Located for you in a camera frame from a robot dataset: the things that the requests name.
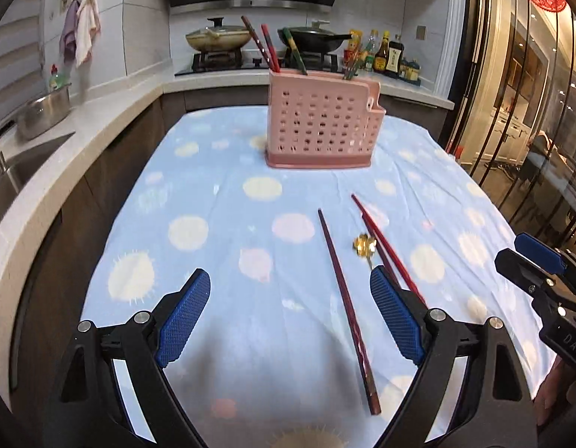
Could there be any black wok with lid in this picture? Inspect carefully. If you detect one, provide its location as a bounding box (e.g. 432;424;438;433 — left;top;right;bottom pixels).
277;19;353;54

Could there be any beige pan with lid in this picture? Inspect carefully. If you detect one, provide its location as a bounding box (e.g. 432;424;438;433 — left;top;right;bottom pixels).
185;17;253;52

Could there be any pink perforated utensil holder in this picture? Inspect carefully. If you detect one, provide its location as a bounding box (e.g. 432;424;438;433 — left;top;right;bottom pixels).
264;69;387;171

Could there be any dish soap bottle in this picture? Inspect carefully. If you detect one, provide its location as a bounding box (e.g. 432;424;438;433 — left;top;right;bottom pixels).
47;64;67;93

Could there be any blue dotted tablecloth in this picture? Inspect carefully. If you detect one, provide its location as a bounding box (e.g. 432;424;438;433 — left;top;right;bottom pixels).
80;105;557;448

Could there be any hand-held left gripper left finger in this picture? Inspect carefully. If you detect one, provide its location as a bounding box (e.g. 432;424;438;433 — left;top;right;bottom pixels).
59;268;211;448

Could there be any amber sauce bottle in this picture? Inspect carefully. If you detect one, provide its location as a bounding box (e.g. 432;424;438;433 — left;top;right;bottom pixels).
376;31;391;74

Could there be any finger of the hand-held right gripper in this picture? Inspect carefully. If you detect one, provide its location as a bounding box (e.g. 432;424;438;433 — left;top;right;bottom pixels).
514;232;576;281
494;248;576;323

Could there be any green chopstick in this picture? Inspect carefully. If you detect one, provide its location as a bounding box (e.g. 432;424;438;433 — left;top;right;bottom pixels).
281;27;309;76
346;44;366;80

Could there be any maroon chopstick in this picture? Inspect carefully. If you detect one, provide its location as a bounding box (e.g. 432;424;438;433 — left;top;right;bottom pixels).
317;208;383;416
240;15;275;72
361;213;403;290

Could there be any stainless steel pot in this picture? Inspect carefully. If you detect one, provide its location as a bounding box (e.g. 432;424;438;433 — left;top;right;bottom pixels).
15;83;74;141

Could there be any red chopstick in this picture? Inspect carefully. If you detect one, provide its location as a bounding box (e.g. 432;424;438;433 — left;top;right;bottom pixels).
351;193;427;308
261;24;281;74

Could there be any black gas stove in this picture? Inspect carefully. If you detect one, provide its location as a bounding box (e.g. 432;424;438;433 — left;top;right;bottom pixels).
174;49;340;77

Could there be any person's right hand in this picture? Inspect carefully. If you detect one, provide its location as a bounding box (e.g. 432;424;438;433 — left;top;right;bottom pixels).
533;357;576;427

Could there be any glass sliding door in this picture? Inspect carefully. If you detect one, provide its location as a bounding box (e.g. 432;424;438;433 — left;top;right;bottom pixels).
456;0;576;262

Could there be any purple hanging towel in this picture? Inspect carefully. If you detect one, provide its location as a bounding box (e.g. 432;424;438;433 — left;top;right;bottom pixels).
59;0;81;63

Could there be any large dark soy sauce bottle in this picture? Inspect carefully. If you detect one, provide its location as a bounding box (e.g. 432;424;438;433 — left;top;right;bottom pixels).
386;34;405;79

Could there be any gold flower spoon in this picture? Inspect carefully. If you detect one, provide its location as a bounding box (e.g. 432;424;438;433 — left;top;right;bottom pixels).
352;233;378;271

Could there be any steel kitchen sink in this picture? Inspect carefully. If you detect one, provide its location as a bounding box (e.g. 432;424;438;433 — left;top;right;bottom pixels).
0;133;76;239

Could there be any white hanging towel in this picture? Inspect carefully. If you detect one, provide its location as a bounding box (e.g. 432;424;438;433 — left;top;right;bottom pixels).
75;0;102;68

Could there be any window blind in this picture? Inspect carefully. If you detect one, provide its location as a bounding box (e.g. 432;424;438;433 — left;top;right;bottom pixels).
0;0;50;131

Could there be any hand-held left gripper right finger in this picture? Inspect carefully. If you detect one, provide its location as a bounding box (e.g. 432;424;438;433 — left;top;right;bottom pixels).
369;265;536;448

